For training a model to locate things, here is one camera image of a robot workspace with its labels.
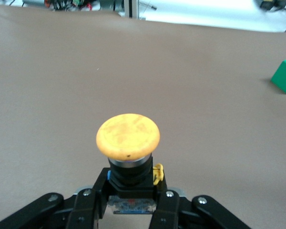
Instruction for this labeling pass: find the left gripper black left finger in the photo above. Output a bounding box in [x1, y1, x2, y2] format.
[0, 167, 111, 229]

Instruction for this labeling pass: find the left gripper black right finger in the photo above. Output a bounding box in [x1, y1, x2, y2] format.
[149, 177, 253, 229]

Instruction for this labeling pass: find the yellow mushroom push button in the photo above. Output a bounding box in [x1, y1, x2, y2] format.
[96, 113, 164, 215]

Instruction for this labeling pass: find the brown table mat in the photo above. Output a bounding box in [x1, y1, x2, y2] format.
[0, 4, 286, 229]

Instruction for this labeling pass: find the green foam cube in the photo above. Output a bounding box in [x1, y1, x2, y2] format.
[270, 57, 286, 95]

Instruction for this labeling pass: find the black power adapter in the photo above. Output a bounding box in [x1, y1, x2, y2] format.
[256, 0, 286, 11]

